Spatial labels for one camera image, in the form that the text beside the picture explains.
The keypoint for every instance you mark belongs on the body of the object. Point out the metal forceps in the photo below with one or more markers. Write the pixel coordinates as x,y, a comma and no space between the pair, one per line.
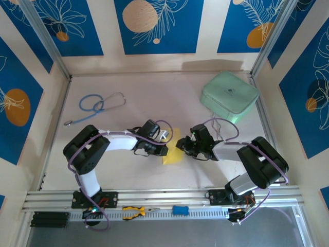
220,135

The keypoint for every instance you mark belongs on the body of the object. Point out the blue bone-shaped block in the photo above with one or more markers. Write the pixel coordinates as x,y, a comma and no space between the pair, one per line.
180,210

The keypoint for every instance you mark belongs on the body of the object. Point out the aluminium frame post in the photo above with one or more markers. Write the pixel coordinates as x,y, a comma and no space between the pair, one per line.
48,43
270,38

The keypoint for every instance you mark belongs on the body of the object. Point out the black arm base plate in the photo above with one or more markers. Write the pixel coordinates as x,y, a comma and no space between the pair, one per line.
110,199
216,196

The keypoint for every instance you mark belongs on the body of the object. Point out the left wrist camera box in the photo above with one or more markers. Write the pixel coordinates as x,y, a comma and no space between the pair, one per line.
164,134

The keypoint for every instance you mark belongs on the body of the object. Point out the blue stethoscope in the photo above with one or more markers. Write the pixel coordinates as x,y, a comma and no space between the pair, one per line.
68,123

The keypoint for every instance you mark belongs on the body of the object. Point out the small black controller board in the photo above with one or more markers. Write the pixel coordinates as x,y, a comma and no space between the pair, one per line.
92,211
241,213

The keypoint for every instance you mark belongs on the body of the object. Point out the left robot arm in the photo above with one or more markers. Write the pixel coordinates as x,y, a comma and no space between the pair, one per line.
88,164

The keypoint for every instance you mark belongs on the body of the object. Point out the aluminium mounting rail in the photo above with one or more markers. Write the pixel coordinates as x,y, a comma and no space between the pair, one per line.
159,196

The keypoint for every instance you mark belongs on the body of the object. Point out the mint green zip case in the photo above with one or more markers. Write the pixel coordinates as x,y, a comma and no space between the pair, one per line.
228,87

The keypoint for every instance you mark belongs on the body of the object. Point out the yellow cloth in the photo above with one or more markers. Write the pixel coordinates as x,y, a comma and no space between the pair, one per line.
173,155

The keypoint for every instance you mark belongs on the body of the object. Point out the yellow black pliers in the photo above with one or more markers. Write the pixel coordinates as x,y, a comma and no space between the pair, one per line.
142,211

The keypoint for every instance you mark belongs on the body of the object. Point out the black stacked bars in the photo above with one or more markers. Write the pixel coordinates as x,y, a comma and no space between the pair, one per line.
50,219

